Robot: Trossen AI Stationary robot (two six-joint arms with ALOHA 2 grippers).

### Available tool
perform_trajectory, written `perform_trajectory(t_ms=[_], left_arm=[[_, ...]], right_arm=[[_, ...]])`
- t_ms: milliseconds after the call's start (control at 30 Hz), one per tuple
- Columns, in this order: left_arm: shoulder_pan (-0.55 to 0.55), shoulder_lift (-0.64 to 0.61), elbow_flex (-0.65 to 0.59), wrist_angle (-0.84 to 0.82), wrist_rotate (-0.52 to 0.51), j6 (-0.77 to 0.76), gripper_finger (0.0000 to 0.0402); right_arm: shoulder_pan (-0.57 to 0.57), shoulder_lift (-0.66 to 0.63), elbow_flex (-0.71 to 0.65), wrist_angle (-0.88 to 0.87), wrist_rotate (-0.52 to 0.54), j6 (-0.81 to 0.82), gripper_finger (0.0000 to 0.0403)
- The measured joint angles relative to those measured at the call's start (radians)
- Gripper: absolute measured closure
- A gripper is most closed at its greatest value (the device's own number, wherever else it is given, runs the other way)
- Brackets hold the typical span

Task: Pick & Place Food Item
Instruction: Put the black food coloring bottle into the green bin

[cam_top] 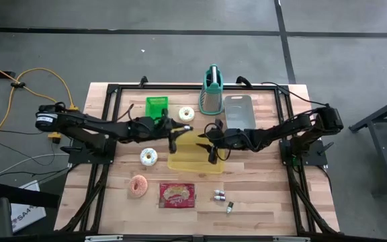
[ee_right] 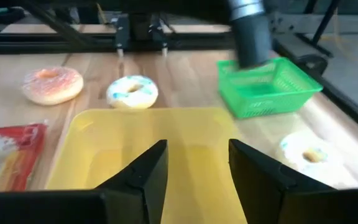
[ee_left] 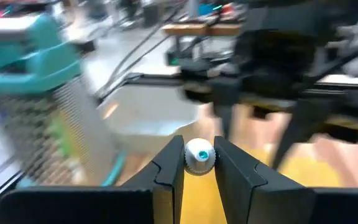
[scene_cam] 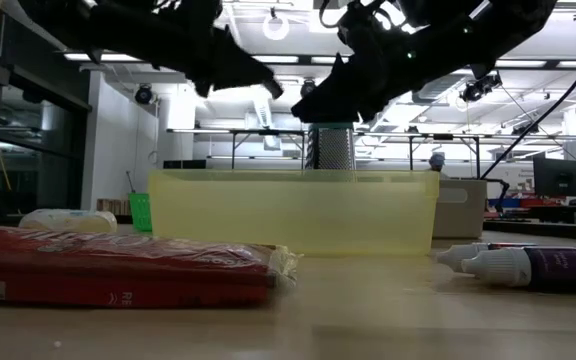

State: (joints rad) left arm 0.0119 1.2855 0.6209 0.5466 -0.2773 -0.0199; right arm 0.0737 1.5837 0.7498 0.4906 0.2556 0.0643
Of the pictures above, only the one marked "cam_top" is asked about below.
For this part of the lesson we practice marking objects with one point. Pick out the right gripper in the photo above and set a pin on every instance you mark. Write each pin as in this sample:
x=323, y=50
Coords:
x=230, y=138

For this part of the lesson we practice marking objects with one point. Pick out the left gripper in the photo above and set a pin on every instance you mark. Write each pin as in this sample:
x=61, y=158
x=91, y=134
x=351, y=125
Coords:
x=153, y=129

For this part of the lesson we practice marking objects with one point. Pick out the small white bottle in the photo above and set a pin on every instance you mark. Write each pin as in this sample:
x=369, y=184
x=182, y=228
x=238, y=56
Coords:
x=229, y=207
x=219, y=198
x=219, y=192
x=189, y=127

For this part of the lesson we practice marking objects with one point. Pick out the white donut with sprinkles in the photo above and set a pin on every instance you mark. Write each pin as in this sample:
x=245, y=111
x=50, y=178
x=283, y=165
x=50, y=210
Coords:
x=143, y=157

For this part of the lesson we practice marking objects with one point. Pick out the red popcorn packet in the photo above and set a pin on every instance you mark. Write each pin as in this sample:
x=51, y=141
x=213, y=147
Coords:
x=176, y=196

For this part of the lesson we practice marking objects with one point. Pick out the pink frosted sprinkled donut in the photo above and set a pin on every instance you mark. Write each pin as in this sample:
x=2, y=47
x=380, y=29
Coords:
x=133, y=186

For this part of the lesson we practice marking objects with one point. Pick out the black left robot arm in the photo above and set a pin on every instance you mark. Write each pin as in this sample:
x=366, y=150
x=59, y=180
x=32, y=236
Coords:
x=79, y=124

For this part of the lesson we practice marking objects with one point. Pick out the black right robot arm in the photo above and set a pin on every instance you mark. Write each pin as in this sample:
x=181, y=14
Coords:
x=281, y=129

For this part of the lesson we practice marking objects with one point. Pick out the cream frosted donut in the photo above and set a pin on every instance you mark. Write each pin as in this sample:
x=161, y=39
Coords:
x=181, y=114

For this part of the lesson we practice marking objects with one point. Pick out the yellow translucent plastic bin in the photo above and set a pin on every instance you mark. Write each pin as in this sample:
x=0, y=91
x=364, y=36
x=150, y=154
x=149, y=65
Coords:
x=190, y=161

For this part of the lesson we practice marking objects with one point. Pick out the green plastic mesh basket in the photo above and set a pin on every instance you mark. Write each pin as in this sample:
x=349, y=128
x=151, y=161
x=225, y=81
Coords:
x=153, y=106

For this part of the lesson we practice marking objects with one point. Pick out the grey plastic bin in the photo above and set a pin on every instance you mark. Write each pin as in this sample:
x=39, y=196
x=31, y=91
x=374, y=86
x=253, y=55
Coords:
x=238, y=111

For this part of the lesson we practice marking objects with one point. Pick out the black flat beam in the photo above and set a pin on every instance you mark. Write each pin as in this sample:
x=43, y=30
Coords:
x=22, y=195

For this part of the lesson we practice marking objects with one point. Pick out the white printed cardboard box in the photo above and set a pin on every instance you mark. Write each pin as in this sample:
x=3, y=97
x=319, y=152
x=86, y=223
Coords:
x=29, y=215

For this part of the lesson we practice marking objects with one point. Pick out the black metal stand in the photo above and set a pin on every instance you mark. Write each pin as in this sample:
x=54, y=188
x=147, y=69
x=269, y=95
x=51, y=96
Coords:
x=386, y=154

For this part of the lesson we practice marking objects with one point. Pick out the silver frame bracket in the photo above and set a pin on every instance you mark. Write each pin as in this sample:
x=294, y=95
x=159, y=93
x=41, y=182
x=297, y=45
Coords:
x=102, y=238
x=291, y=239

